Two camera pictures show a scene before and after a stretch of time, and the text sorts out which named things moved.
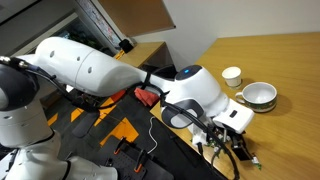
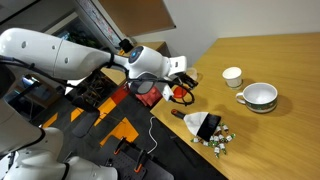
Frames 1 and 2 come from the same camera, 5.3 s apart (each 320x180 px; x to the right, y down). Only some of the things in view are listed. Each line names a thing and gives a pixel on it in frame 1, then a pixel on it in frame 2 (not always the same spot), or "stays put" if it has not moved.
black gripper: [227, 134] -> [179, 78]
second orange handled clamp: [119, 145] stays put
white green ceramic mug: [258, 96] stays put
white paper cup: [232, 75] stays put
